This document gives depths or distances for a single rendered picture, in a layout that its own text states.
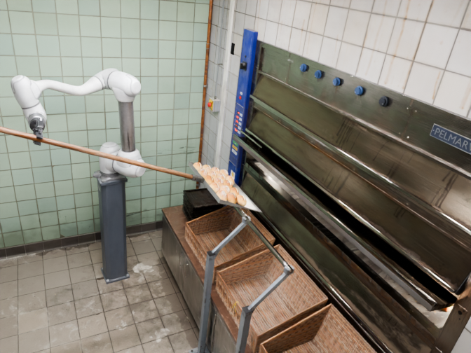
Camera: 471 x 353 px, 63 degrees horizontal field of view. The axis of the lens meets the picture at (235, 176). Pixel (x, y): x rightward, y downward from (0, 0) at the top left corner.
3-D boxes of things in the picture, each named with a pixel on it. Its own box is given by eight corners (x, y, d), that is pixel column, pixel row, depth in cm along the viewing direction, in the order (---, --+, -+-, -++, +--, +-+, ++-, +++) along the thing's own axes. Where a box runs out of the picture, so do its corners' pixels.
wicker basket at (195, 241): (236, 226, 330) (240, 199, 317) (271, 268, 287) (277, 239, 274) (183, 238, 308) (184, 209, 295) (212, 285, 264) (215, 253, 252)
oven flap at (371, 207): (249, 131, 293) (260, 107, 288) (457, 293, 155) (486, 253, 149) (244, 130, 291) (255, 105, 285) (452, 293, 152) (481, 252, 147)
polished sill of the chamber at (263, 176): (251, 165, 310) (251, 161, 309) (442, 340, 172) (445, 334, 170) (244, 166, 308) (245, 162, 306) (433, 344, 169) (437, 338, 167)
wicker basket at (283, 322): (273, 272, 283) (280, 242, 270) (320, 330, 240) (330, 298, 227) (213, 288, 262) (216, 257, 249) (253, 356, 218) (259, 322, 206)
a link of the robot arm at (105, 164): (111, 162, 306) (109, 136, 296) (127, 169, 299) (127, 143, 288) (94, 169, 293) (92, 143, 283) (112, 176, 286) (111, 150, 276)
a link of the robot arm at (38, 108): (31, 131, 220) (20, 111, 213) (30, 121, 232) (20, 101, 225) (50, 125, 223) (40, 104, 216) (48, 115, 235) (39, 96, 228)
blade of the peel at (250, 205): (218, 203, 236) (220, 199, 235) (188, 164, 278) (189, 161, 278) (262, 212, 257) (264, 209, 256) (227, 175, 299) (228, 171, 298)
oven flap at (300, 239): (241, 190, 317) (251, 169, 311) (415, 376, 179) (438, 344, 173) (237, 189, 314) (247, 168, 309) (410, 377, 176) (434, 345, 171)
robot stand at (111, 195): (100, 270, 347) (94, 171, 301) (123, 263, 358) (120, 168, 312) (106, 284, 332) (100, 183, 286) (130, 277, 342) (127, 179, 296)
